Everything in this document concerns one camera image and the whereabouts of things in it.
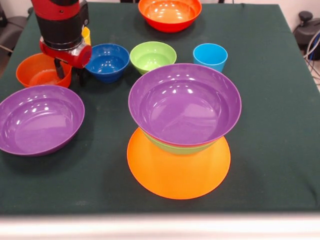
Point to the small green plastic bowl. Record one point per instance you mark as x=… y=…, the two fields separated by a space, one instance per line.
x=152 y=57

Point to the yellow plastic cup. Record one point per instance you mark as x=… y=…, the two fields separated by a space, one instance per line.
x=86 y=36

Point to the purple plastic bowl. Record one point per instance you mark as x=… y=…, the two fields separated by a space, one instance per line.
x=40 y=120
x=185 y=115

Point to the blue plastic bowl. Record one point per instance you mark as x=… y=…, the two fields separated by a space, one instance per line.
x=107 y=65

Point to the large green plastic bowl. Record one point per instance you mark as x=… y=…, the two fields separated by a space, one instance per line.
x=180 y=151

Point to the small red plastic bowl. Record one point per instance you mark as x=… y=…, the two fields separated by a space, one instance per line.
x=30 y=72

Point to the dark grey stand base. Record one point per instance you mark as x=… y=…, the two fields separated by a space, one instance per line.
x=306 y=27
x=15 y=27

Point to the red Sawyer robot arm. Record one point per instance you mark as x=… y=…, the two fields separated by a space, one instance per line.
x=60 y=27

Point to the large red plastic bowl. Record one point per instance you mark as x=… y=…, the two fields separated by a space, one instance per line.
x=170 y=15

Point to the large orange plastic bowl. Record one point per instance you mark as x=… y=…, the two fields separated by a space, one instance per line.
x=175 y=175

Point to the light blue plastic cup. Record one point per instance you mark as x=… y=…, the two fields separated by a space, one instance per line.
x=212 y=58

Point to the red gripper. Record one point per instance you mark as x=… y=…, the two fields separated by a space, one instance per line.
x=75 y=56

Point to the dark green tablecloth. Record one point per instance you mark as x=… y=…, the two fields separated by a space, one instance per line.
x=262 y=125

